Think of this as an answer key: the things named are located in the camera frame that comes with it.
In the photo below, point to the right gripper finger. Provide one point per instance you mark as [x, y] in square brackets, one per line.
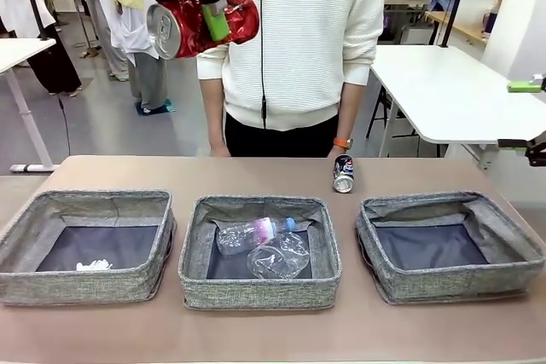
[518, 144]
[524, 86]

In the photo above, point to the crushed red soda can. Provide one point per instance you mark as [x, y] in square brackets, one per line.
[183, 31]

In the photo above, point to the crushed blue soda can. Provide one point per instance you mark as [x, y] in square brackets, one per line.
[343, 174]

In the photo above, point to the clear bottle pink label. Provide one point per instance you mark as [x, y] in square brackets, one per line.
[243, 236]

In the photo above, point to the clear plastic cup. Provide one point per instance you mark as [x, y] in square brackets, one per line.
[277, 257]

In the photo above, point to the white tissue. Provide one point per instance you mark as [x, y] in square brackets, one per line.
[94, 265]

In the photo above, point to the person's left forearm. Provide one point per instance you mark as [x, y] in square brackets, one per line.
[349, 108]

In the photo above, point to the person's right forearm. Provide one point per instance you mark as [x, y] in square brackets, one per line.
[213, 112]

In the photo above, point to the person's right hand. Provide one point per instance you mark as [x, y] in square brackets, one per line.
[219, 151]

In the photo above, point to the person's left hand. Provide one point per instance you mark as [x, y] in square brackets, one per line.
[339, 151]

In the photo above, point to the person in yellow cardigan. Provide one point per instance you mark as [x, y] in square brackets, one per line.
[141, 65]

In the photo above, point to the wooden background table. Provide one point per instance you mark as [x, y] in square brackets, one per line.
[460, 25]

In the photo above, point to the person's black trousers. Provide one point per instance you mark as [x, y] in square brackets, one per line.
[281, 138]

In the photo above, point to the person in white coat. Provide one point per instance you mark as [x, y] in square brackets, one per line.
[30, 19]

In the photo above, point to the background workbench with equipment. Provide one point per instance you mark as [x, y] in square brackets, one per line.
[405, 1]

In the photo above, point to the grey fabric basket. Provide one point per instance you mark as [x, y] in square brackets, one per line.
[260, 293]
[448, 285]
[85, 283]

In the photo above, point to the small white table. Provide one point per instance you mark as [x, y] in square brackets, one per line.
[21, 50]

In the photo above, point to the orange wrist watch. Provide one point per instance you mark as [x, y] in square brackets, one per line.
[343, 142]

